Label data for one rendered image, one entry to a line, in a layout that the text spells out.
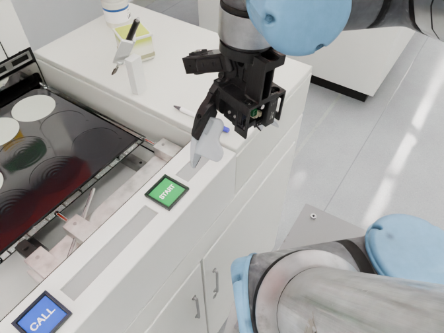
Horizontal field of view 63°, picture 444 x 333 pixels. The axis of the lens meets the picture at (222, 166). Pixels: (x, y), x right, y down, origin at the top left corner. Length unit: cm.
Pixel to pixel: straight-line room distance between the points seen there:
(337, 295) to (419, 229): 24
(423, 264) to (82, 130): 72
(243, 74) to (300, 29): 19
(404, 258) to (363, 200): 152
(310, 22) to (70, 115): 72
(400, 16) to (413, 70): 259
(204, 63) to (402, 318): 42
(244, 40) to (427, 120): 217
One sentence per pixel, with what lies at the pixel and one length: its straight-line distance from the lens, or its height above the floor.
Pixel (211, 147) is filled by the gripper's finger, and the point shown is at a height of 109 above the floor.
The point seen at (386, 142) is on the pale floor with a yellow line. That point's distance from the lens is 229.
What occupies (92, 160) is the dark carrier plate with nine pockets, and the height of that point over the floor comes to 90.
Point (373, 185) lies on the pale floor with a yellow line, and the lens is 203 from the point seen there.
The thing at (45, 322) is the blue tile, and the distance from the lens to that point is 58.
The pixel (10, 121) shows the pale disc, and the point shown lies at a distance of 98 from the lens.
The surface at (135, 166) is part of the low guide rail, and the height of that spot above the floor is 84.
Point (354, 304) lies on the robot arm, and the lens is 23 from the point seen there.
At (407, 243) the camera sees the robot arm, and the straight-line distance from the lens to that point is 45.
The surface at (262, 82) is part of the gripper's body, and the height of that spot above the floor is 120.
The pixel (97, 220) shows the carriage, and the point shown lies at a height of 88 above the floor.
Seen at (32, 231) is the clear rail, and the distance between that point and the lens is 74.
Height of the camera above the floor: 147
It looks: 49 degrees down
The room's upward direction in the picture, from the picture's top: straight up
